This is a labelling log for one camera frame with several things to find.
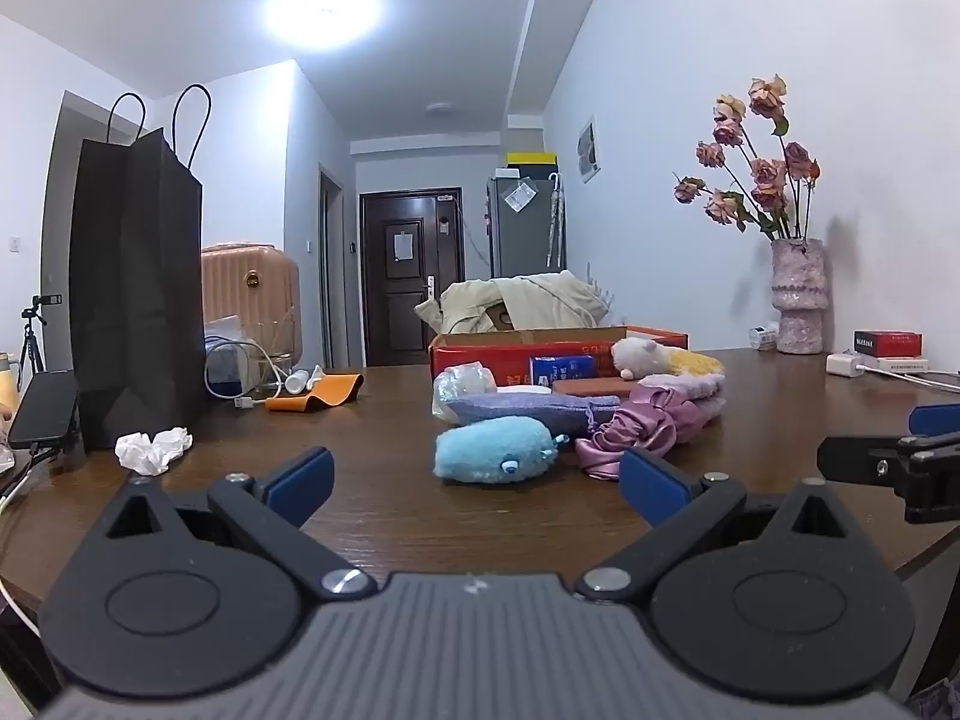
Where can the blue and white package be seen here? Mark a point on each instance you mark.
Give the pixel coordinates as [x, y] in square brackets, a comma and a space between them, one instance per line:
[221, 367]

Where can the black smartphone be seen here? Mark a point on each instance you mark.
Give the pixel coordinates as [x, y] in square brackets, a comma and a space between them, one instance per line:
[45, 405]

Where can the dark brown entrance door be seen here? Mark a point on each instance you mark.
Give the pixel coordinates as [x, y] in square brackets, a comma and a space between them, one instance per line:
[409, 300]

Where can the flat white box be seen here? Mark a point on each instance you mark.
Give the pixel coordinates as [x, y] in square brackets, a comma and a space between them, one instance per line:
[907, 364]

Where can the brown cardboard box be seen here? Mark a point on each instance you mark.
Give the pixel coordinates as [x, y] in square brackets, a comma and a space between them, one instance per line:
[499, 319]

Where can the white plush toy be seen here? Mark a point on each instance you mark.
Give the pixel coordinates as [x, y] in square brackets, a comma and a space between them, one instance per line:
[637, 356]

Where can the black tripod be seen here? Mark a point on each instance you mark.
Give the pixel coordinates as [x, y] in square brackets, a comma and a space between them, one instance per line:
[30, 330]

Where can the white charger adapter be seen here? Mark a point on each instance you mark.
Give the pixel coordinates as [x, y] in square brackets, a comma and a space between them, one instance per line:
[846, 364]

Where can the yellow box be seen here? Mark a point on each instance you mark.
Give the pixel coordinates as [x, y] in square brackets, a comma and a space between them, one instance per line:
[532, 159]

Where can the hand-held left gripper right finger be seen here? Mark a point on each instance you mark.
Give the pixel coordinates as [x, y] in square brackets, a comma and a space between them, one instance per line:
[652, 489]

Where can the white wall panel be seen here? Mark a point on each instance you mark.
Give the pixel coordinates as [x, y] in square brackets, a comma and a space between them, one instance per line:
[589, 150]

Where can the white round container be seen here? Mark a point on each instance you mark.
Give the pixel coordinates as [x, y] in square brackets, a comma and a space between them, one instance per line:
[523, 390]

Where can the small ceiling lamp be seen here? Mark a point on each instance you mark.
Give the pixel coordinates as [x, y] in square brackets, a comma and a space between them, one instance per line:
[441, 109]

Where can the black paper bag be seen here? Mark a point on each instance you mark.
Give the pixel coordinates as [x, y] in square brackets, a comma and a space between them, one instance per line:
[127, 277]

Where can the clear glass jar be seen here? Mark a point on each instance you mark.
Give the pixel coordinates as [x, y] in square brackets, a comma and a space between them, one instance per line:
[266, 349]

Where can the clear plastic bag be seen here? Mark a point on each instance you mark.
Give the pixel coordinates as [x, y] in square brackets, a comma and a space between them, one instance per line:
[461, 382]

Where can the pink suitcase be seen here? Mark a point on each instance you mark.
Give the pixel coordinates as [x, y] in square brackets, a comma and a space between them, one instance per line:
[251, 277]

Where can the beige coat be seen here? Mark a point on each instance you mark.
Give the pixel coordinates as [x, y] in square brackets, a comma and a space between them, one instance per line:
[555, 300]

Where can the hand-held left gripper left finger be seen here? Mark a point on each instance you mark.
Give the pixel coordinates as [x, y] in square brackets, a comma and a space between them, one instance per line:
[304, 481]

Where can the pink satin scrunchie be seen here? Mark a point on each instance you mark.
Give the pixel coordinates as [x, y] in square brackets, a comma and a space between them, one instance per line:
[637, 427]

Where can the red and black box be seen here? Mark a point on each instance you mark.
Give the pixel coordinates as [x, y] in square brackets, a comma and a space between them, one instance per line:
[892, 345]

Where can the small white bottle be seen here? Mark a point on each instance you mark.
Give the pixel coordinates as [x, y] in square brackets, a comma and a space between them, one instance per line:
[300, 381]

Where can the large round ceiling lamp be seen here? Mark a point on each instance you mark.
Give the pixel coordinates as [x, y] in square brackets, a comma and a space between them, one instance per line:
[324, 11]

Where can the pink textured vase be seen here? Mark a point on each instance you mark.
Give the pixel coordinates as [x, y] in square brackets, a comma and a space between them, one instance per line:
[799, 300]

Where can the dried pink roses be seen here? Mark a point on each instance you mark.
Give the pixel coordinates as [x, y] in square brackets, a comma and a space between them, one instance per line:
[766, 172]

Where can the grey refrigerator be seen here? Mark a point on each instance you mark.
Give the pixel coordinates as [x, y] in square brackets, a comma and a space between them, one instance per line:
[525, 240]

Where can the brown case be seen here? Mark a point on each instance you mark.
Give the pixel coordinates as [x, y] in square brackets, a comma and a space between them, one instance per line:
[592, 387]

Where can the crumpled white tissue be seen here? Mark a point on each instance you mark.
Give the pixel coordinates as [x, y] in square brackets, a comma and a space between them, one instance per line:
[150, 451]

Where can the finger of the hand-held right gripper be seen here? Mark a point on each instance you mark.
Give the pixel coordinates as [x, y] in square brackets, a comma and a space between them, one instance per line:
[855, 457]
[936, 420]

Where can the grey side door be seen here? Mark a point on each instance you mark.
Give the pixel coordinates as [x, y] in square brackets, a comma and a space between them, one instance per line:
[334, 277]

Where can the light blue plush toy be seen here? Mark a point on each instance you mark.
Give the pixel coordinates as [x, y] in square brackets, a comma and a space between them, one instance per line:
[487, 450]

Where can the blue tissue pack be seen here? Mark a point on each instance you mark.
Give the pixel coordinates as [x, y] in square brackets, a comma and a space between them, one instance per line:
[562, 371]

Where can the red cardboard box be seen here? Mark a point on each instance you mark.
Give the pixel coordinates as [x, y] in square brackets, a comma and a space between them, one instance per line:
[480, 352]

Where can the white folded umbrella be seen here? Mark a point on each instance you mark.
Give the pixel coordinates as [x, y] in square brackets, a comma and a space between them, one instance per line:
[555, 217]

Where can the white paper notice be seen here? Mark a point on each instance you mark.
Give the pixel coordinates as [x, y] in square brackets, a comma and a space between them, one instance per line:
[403, 244]

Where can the purple fuzzy sock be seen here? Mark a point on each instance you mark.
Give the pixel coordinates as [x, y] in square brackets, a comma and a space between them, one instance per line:
[517, 412]

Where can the clear plastic pouch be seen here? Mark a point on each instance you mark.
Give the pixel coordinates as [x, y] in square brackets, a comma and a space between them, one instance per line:
[520, 196]

